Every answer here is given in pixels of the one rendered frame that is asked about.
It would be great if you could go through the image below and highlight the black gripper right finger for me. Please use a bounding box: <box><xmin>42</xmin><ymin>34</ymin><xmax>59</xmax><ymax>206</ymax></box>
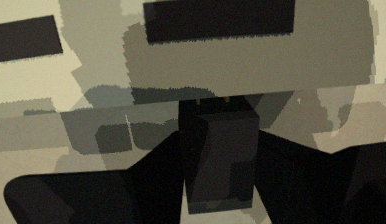
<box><xmin>254</xmin><ymin>130</ymin><xmax>386</xmax><ymax>224</ymax></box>

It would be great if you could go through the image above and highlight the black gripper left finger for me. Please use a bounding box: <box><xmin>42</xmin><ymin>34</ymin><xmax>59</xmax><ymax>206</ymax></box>
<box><xmin>3</xmin><ymin>131</ymin><xmax>184</xmax><ymax>224</ymax></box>

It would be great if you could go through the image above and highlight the black two-prong charger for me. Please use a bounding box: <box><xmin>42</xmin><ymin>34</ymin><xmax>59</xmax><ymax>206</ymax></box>
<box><xmin>178</xmin><ymin>95</ymin><xmax>260</xmax><ymax>215</ymax></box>

